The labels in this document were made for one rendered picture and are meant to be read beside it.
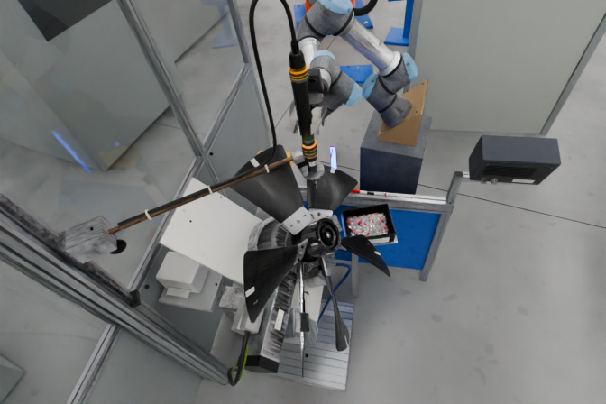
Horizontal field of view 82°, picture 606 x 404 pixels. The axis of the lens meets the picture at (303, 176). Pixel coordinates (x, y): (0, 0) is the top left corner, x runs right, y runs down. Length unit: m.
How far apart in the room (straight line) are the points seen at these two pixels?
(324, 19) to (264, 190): 0.68
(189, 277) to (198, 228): 0.35
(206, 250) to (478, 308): 1.77
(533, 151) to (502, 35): 1.52
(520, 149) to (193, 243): 1.21
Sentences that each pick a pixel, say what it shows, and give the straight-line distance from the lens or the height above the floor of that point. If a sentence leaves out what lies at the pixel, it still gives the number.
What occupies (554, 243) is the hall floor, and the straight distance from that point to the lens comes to 2.90.
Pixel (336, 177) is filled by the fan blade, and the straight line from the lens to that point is 1.41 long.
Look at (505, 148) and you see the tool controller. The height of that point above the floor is 1.24.
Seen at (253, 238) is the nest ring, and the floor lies 1.17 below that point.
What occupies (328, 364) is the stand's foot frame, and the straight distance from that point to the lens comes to 2.21.
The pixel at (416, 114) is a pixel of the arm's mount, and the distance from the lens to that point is 1.64.
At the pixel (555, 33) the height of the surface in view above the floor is 0.90.
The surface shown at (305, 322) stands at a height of 1.09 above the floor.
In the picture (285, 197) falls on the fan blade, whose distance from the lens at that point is 1.16.
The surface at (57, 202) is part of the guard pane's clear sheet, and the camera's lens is 1.26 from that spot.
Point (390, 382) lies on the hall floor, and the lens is 2.28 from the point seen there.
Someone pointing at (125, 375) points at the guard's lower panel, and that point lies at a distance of 1.71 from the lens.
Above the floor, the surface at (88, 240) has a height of 1.56.
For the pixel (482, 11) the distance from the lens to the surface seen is 2.80.
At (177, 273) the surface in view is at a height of 0.97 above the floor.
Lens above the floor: 2.24
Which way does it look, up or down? 50 degrees down
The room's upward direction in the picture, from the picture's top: 10 degrees counter-clockwise
